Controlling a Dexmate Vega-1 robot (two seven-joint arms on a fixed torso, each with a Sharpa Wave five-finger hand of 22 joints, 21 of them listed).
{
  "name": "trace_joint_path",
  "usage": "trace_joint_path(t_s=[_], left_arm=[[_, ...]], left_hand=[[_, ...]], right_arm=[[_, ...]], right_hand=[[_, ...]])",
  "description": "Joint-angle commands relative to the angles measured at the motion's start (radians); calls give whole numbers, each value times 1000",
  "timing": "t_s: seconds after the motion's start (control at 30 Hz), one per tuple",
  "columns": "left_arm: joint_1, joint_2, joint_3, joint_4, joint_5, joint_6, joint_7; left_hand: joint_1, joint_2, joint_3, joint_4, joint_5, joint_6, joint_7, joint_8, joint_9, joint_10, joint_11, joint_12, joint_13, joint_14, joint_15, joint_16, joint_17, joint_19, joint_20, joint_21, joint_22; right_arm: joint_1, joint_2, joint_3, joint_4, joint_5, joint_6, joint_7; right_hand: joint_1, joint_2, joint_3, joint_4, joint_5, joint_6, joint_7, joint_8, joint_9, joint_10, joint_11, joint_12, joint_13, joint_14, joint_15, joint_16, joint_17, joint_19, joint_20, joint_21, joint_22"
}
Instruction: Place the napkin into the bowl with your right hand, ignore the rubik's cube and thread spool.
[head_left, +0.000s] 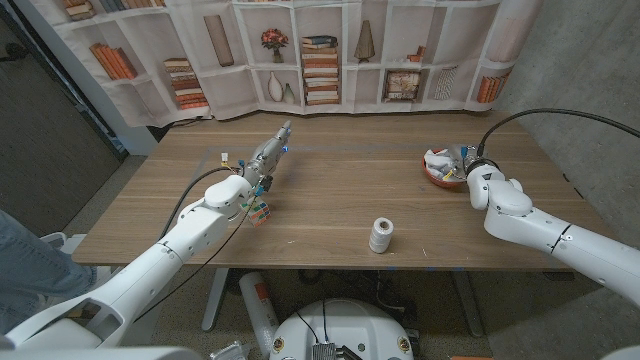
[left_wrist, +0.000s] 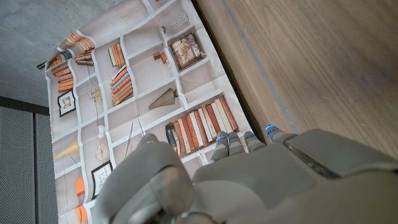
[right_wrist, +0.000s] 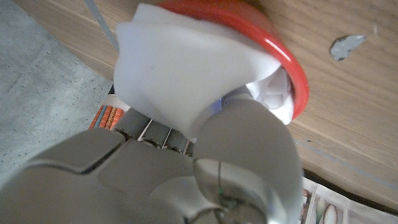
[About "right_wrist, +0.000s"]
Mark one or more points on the printed bookshelf backdrop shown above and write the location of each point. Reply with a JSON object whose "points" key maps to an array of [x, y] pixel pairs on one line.
{"points": [[329, 202]]}

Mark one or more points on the red bowl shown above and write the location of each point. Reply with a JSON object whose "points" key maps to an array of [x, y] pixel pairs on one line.
{"points": [[280, 53]]}

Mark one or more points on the white cloth napkin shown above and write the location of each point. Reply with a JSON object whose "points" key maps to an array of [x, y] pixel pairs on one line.
{"points": [[186, 68]]}

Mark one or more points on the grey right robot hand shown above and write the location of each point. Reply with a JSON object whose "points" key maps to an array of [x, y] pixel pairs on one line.
{"points": [[140, 180]]}

